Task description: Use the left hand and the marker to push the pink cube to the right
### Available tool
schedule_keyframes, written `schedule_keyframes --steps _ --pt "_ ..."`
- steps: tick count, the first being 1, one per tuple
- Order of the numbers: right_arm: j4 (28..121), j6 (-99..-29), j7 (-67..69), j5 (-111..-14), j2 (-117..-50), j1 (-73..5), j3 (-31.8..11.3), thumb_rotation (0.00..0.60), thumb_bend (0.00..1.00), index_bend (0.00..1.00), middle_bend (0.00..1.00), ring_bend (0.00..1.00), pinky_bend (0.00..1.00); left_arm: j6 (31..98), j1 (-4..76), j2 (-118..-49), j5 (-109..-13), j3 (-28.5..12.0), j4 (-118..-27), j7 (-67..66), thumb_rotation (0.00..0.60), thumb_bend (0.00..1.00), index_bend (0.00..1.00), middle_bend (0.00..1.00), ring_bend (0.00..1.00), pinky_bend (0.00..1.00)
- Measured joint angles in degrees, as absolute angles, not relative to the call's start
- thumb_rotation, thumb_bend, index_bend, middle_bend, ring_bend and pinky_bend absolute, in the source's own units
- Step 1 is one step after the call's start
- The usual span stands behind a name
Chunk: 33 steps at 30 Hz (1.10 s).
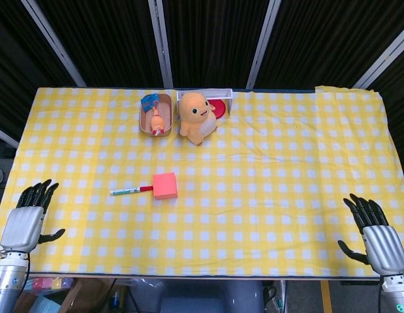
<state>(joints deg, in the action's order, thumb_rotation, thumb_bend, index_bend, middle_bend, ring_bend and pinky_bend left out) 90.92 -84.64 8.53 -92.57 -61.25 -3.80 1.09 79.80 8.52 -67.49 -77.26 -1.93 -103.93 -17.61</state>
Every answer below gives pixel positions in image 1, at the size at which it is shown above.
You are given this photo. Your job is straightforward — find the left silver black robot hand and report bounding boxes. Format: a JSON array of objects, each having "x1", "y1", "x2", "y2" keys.
[{"x1": 0, "y1": 178, "x2": 66, "y2": 254}]

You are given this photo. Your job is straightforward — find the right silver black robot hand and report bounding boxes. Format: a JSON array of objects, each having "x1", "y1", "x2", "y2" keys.
[{"x1": 337, "y1": 193, "x2": 404, "y2": 278}]

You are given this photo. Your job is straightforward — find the white marker pen red cap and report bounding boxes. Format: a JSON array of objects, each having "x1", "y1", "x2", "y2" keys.
[{"x1": 110, "y1": 185, "x2": 155, "y2": 196}]

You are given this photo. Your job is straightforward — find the coloured foam blocks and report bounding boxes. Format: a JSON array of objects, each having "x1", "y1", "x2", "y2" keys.
[{"x1": 31, "y1": 276, "x2": 72, "y2": 291}]

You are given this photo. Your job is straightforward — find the yellow floor tape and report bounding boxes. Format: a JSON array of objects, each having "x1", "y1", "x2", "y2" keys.
[{"x1": 320, "y1": 280, "x2": 334, "y2": 313}]

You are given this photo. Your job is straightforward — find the brown cardboard box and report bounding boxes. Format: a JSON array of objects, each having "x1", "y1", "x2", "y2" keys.
[{"x1": 59, "y1": 278, "x2": 115, "y2": 313}]

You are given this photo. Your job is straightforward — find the yellow white checked tablecloth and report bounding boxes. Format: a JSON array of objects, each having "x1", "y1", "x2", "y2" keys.
[{"x1": 0, "y1": 85, "x2": 404, "y2": 278}]

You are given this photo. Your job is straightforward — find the pink foam cube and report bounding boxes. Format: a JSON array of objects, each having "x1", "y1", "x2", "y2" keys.
[{"x1": 152, "y1": 172, "x2": 179, "y2": 200}]

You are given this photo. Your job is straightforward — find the rubber chicken toy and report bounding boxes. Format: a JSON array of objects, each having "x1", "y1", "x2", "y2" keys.
[{"x1": 150, "y1": 100, "x2": 166, "y2": 136}]

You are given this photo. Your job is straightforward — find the tan paper tray box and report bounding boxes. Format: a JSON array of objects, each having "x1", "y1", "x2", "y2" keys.
[{"x1": 138, "y1": 93, "x2": 174, "y2": 138}]

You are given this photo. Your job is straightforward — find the orange plush dinosaur toy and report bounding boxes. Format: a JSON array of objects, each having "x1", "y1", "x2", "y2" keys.
[{"x1": 178, "y1": 91, "x2": 219, "y2": 146}]

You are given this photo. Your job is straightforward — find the red round disc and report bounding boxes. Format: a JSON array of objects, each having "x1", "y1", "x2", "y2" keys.
[{"x1": 208, "y1": 99, "x2": 227, "y2": 119}]

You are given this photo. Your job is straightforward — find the black pleated curtain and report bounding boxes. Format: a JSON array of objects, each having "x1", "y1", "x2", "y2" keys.
[{"x1": 0, "y1": 0, "x2": 404, "y2": 141}]

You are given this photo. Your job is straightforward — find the grey aluminium frame post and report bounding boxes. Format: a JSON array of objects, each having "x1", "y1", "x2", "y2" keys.
[
  {"x1": 148, "y1": 0, "x2": 174, "y2": 89},
  {"x1": 0, "y1": 125, "x2": 20, "y2": 149},
  {"x1": 20, "y1": 0, "x2": 87, "y2": 88},
  {"x1": 245, "y1": 0, "x2": 283, "y2": 89},
  {"x1": 352, "y1": 24, "x2": 404, "y2": 89}
]

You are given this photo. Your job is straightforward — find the white wire mesh goal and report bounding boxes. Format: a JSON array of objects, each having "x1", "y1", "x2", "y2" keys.
[{"x1": 176, "y1": 88, "x2": 234, "y2": 120}]

